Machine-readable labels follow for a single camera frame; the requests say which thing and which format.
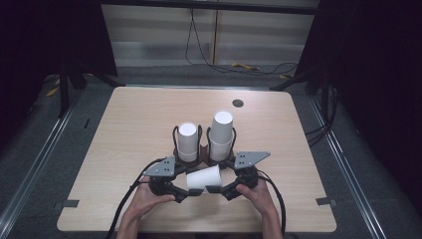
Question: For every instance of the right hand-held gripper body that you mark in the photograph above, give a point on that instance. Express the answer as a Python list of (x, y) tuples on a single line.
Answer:
[(249, 159)]

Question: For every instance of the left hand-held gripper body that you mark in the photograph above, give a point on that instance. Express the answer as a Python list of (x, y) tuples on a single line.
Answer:
[(164, 167)]

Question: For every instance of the single white paper cup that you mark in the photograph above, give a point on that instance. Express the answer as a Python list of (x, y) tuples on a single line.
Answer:
[(204, 178)]

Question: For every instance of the dark double cup holder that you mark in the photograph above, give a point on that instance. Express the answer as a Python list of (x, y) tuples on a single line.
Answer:
[(203, 154)]

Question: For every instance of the short stack of white cups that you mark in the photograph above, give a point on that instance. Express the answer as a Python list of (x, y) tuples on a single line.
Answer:
[(187, 139)]

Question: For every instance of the tall stack of white cups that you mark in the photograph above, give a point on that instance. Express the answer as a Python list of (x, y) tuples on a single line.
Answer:
[(221, 132)]

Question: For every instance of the person's left hand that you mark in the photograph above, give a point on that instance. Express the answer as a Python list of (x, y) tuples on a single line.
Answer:
[(146, 200)]

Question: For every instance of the person's right hand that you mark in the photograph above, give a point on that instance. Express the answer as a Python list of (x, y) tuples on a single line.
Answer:
[(260, 199)]

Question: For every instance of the round dark table grommet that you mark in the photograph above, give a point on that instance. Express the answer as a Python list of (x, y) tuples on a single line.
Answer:
[(238, 103)]

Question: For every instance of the grey tape piece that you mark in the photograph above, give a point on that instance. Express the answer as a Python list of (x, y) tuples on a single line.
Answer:
[(68, 203), (325, 201)]

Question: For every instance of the small black floor strip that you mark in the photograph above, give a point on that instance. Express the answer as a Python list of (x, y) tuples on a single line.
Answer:
[(87, 123)]

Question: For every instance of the long yellow floor strip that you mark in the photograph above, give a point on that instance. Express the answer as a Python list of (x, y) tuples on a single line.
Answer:
[(245, 66)]

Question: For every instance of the black metal stand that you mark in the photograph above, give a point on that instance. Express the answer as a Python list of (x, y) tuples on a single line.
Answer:
[(64, 96)]

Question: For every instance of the short yellow floor strip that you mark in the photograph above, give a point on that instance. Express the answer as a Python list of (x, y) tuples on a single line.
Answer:
[(52, 91)]

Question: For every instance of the black curtain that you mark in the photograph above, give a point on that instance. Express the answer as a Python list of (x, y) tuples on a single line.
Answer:
[(375, 66), (40, 40)]

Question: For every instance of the black overhead bar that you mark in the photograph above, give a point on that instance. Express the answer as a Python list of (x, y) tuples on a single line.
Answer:
[(215, 6)]

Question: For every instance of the metal floor rail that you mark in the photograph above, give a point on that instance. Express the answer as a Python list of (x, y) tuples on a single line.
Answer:
[(345, 166), (40, 166)]

